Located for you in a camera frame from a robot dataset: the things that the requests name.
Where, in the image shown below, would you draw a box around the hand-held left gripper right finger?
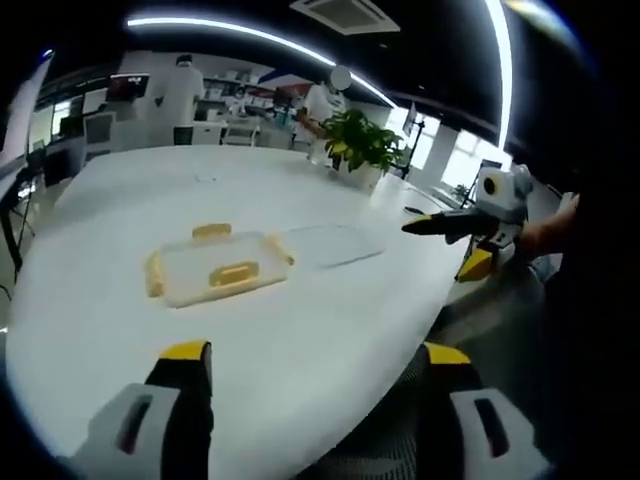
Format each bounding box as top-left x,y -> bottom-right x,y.
416,342 -> 557,480

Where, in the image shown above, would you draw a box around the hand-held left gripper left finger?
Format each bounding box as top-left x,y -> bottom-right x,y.
74,339 -> 217,480

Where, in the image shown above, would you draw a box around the black tripod stand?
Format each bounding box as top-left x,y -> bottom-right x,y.
398,103 -> 427,182

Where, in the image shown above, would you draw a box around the black mesh chair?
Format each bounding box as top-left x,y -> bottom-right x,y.
314,349 -> 432,480

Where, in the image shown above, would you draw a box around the clear plastic lid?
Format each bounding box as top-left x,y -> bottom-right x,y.
283,224 -> 387,272

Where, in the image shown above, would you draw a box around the green potted plant white pot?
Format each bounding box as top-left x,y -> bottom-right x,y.
322,108 -> 409,190

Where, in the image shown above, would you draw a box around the person's dark clothing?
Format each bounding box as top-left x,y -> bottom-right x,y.
529,189 -> 640,451

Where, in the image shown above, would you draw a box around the curved ceiling light strip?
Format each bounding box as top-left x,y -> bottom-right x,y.
482,0 -> 516,149

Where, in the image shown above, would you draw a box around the clear plastic box yellow clasps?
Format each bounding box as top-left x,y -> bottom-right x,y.
143,222 -> 296,307

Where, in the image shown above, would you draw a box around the white chair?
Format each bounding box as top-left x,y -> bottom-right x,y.
221,118 -> 262,149

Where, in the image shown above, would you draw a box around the ceiling air vent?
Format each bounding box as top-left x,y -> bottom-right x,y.
289,0 -> 402,34

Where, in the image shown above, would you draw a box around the black light stand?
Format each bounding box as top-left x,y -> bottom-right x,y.
0,164 -> 37,301

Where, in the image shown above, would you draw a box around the long ceiling light strip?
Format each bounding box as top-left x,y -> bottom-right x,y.
125,17 -> 396,109

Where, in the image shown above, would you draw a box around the computer monitor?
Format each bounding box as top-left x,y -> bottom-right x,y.
109,73 -> 152,105

